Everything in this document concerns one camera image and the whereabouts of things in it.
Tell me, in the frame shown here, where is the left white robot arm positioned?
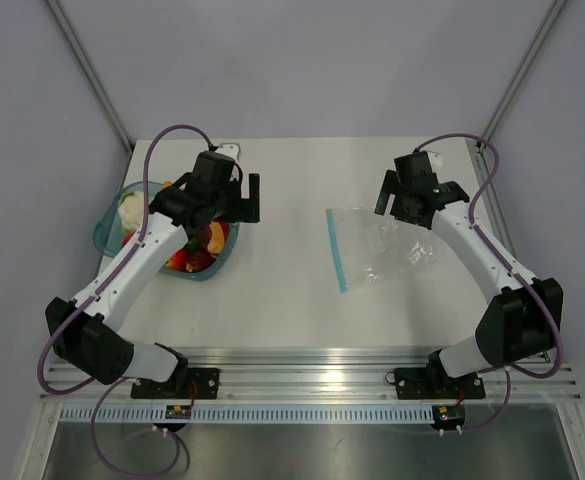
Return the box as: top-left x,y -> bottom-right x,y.
42,150 -> 260,398

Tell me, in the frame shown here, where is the white cauliflower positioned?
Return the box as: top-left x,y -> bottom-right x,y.
118,191 -> 146,235

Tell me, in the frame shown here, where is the teal plastic food container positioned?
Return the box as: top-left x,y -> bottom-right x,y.
93,182 -> 239,281

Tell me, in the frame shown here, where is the red toy tomato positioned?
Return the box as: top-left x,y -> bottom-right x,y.
121,232 -> 137,248

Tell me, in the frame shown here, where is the white slotted cable duct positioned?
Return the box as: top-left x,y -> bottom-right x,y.
60,404 -> 436,425

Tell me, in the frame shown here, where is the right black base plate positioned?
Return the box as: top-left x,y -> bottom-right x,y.
384,367 -> 486,400

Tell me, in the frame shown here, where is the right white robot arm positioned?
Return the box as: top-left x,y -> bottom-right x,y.
375,151 -> 563,400

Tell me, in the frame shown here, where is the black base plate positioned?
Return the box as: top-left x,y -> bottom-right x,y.
384,367 -> 486,400
131,366 -> 220,400

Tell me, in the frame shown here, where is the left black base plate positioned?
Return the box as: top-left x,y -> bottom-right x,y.
131,366 -> 220,400

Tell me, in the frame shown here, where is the red toy apple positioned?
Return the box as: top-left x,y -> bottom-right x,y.
164,248 -> 188,271

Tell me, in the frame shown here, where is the clear zip top bag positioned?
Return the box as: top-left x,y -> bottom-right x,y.
325,206 -> 443,293

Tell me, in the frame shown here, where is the aluminium rail frame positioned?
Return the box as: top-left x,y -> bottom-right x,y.
46,347 -> 582,405

